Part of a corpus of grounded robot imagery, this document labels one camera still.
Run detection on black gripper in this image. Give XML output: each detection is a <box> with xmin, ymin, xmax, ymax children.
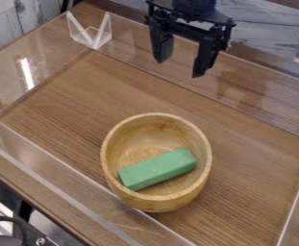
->
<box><xmin>145</xmin><ymin>0</ymin><xmax>236</xmax><ymax>78</ymax></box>

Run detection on green rectangular block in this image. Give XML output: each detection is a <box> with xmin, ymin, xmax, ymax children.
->
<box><xmin>116</xmin><ymin>147</ymin><xmax>196</xmax><ymax>191</ymax></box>

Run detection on brown wooden bowl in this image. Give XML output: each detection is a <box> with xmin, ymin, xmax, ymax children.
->
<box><xmin>100</xmin><ymin>112</ymin><xmax>212</xmax><ymax>212</ymax></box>

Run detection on black metal table leg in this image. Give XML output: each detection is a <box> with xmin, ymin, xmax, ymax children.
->
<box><xmin>13</xmin><ymin>200</ymin><xmax>57</xmax><ymax>246</ymax></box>

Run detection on clear acrylic barrier wall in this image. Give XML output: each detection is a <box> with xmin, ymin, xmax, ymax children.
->
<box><xmin>0</xmin><ymin>5</ymin><xmax>299</xmax><ymax>246</ymax></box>

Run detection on clear acrylic corner bracket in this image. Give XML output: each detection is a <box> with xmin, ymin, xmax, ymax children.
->
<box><xmin>65</xmin><ymin>12</ymin><xmax>112</xmax><ymax>50</ymax></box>

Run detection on black cable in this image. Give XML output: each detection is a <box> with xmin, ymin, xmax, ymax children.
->
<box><xmin>0</xmin><ymin>215</ymin><xmax>28</xmax><ymax>246</ymax></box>

